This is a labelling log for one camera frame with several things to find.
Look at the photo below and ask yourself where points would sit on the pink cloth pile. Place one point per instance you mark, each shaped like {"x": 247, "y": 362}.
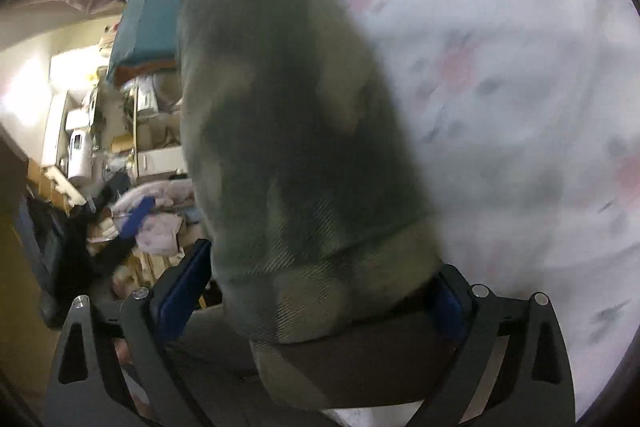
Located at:
{"x": 160, "y": 227}

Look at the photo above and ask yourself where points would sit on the white appliance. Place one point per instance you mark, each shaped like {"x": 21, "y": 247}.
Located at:
{"x": 80, "y": 152}

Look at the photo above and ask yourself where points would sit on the white floral bed sheet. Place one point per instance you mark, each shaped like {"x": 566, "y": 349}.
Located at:
{"x": 500, "y": 107}

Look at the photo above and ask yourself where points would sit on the brown wooden furniture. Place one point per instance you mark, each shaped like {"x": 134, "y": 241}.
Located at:
{"x": 15, "y": 257}

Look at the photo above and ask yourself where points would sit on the olive green pants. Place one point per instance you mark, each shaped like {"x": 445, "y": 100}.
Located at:
{"x": 300, "y": 132}

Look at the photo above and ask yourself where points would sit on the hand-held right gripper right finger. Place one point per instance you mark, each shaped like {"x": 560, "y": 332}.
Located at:
{"x": 447, "y": 307}

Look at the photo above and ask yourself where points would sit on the white box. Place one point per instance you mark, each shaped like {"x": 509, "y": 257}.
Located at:
{"x": 160, "y": 161}

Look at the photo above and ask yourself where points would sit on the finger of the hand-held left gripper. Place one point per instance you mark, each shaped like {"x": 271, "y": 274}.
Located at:
{"x": 137, "y": 217}

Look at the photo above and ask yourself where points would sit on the teal orange fabric bundle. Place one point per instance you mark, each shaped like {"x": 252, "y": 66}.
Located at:
{"x": 150, "y": 17}

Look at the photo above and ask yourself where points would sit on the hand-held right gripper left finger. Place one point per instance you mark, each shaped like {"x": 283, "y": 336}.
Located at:
{"x": 182, "y": 294}

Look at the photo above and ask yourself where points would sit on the black bag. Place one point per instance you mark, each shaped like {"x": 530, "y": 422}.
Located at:
{"x": 60, "y": 247}

